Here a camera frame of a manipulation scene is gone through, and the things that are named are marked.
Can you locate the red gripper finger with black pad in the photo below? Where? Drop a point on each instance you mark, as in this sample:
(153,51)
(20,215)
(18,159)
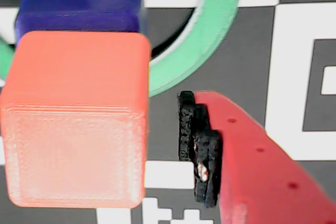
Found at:
(262,182)

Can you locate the orange cube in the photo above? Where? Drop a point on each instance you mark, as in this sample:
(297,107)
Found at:
(73,129)

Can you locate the blue cube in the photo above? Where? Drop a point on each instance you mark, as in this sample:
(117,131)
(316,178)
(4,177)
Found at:
(78,1)

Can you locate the black white marker checkerboard mat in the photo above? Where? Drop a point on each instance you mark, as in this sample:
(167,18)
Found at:
(294,90)

